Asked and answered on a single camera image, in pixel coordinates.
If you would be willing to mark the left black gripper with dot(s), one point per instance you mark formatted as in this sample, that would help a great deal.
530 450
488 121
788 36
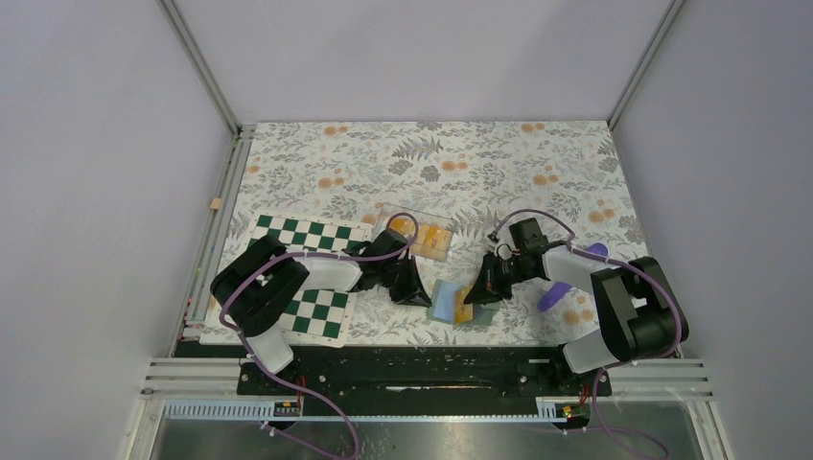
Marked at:
413 293

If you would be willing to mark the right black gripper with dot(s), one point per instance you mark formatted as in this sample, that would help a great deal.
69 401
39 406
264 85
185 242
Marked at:
489 287

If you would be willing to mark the green card holder wallet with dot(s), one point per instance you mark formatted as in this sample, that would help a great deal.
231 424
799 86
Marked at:
447 306

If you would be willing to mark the clear box with orange blocks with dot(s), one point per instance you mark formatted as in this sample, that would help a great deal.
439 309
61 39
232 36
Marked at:
434 233

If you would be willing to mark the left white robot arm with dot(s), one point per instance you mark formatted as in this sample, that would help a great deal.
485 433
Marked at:
256 288

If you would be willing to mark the purple cylinder tube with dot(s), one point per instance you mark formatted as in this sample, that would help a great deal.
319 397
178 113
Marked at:
559 289

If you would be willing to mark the green white chessboard mat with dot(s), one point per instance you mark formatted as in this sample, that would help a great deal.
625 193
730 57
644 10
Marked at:
313 317

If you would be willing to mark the floral table mat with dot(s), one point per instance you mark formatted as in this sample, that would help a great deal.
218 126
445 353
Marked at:
567 175

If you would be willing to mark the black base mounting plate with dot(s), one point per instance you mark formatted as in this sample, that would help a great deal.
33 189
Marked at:
416 381

